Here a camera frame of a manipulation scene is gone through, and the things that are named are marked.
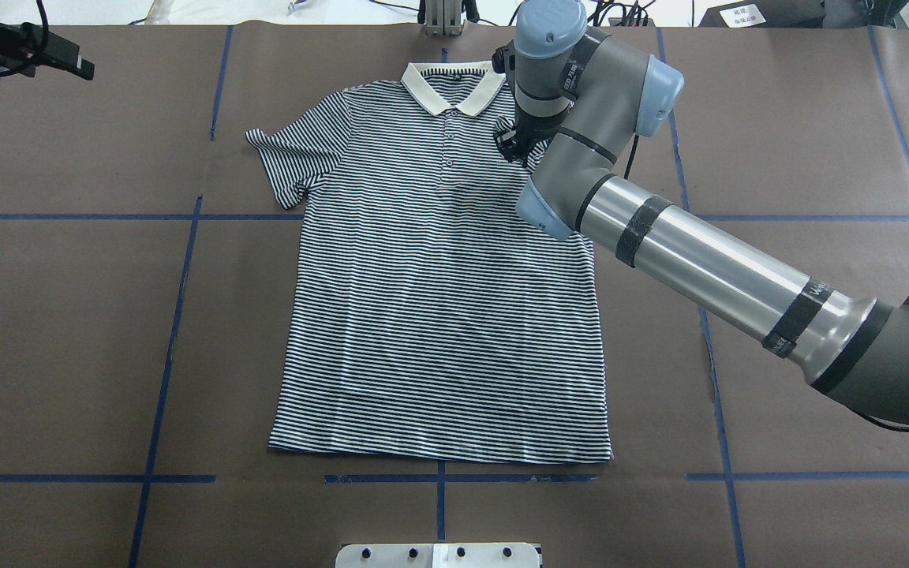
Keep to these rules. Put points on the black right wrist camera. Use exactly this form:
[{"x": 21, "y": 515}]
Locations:
[{"x": 503, "y": 60}]

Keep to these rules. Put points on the navy white striped polo shirt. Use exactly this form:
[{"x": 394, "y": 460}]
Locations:
[{"x": 429, "y": 320}]

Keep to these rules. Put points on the white camera mast post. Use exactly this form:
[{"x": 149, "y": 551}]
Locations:
[{"x": 486, "y": 554}]

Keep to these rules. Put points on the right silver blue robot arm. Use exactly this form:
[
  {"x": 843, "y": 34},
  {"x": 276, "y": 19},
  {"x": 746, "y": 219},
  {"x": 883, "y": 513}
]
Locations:
[{"x": 587, "y": 94}]

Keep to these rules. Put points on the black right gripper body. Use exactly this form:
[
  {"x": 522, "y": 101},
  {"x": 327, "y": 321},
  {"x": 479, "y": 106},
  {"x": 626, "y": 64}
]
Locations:
[{"x": 514, "y": 144}]

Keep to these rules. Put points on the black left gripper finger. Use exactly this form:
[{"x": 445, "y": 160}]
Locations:
[{"x": 69, "y": 59}]

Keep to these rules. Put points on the aluminium frame post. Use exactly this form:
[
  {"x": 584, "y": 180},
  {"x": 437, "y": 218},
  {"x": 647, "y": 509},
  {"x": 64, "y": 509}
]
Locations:
[{"x": 441, "y": 17}]

